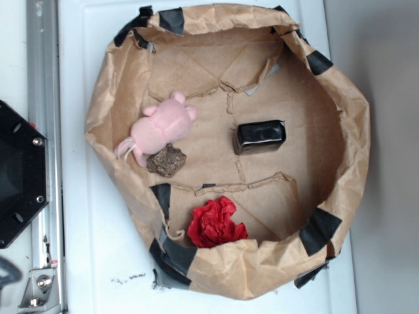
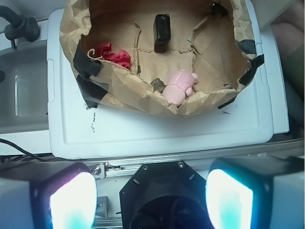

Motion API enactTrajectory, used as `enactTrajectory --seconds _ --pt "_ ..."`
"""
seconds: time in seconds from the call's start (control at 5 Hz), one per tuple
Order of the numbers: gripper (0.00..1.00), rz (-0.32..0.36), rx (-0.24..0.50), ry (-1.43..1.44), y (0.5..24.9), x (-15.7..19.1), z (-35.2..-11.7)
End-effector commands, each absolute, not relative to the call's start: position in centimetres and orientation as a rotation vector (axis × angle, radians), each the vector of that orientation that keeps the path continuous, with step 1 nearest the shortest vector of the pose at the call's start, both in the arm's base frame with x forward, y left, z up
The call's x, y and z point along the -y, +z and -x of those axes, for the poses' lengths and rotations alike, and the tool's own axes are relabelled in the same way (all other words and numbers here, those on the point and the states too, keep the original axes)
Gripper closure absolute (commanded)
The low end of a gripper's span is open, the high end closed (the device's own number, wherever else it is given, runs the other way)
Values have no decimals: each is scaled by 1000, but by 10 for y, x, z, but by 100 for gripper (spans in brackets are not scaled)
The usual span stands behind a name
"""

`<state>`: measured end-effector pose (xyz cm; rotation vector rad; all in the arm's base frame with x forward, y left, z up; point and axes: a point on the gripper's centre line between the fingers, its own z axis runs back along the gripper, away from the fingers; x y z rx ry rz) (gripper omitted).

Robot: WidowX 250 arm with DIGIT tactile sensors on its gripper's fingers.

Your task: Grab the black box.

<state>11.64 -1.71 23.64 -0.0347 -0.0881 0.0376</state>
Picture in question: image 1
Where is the brown paper bag bin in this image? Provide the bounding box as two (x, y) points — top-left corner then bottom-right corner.
(86, 4), (371, 300)

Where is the metal corner bracket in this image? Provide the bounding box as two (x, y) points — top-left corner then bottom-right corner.
(18, 268), (59, 313)

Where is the red crumpled paper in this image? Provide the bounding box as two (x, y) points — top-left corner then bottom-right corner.
(187, 196), (248, 248)

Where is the aluminium extrusion rail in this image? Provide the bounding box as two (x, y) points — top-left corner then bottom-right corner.
(26, 1), (68, 313)

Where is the black box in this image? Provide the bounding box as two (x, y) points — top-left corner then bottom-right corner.
(233, 120), (287, 156)

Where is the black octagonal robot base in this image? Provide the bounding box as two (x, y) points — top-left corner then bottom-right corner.
(1, 101), (48, 249)

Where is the brown rough rock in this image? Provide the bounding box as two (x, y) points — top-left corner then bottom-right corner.
(147, 144), (187, 178)

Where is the pink plush toy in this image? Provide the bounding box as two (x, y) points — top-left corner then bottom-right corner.
(114, 91), (197, 167)

